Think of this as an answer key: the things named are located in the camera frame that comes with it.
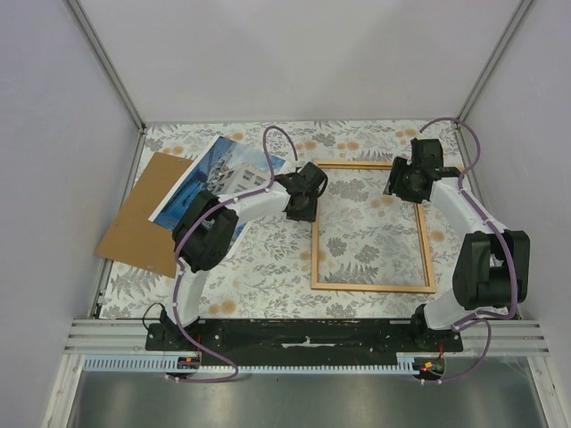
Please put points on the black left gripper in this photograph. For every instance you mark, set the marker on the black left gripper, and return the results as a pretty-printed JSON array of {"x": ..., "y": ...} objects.
[{"x": 309, "y": 216}]

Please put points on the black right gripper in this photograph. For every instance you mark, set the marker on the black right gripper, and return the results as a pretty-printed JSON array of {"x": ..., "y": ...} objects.
[{"x": 394, "y": 184}]

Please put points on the clear glass pane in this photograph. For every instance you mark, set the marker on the clear glass pane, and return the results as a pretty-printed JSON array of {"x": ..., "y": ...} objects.
[{"x": 366, "y": 237}]

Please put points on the building photo print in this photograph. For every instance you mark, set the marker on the building photo print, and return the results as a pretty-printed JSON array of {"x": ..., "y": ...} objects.
[{"x": 227, "y": 169}]

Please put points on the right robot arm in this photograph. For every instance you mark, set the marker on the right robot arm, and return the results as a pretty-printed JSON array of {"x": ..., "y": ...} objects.
[{"x": 491, "y": 273}]

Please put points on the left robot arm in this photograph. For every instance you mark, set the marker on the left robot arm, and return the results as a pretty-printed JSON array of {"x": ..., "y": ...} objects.
[{"x": 204, "y": 235}]

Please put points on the floral patterned table mat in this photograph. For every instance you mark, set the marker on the floral patterned table mat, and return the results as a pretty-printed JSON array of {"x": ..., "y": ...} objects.
[{"x": 269, "y": 274}]

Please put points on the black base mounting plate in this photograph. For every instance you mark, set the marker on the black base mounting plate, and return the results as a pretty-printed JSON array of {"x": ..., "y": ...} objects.
[{"x": 304, "y": 340}]

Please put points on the brown cardboard backing board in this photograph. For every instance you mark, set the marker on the brown cardboard backing board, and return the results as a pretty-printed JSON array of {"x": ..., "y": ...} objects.
[{"x": 131, "y": 237}]

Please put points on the right aluminium corner post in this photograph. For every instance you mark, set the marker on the right aluminium corner post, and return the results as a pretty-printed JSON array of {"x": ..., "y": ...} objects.
[{"x": 509, "y": 33}]

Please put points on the aluminium corner post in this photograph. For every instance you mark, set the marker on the aluminium corner post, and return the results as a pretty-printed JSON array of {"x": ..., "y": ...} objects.
[
  {"x": 87, "y": 29},
  {"x": 509, "y": 33}
]

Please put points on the left aluminium corner post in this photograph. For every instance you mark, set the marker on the left aluminium corner post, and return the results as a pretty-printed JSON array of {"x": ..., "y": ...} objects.
[{"x": 87, "y": 29}]

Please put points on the light blue cable duct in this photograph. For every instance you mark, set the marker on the light blue cable duct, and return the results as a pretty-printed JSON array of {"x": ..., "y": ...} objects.
[{"x": 403, "y": 365}]

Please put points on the aluminium rail frame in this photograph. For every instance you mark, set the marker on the aluminium rail frame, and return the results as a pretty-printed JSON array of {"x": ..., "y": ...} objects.
[{"x": 483, "y": 340}]

